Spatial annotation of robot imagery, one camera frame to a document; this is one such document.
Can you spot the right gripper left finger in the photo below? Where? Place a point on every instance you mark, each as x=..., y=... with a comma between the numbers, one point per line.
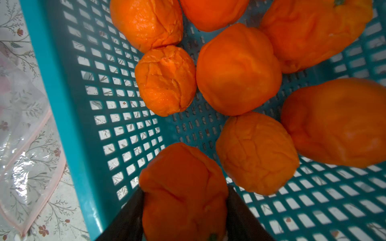
x=127, y=225

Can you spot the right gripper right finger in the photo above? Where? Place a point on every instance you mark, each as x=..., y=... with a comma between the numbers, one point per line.
x=241, y=224

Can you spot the orange from cluster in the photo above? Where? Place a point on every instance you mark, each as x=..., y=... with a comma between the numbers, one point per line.
x=166, y=78

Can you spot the extra orange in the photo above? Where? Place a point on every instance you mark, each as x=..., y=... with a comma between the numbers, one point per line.
x=306, y=33

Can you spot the teal plastic basket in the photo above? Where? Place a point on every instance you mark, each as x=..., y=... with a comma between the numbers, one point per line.
x=109, y=135

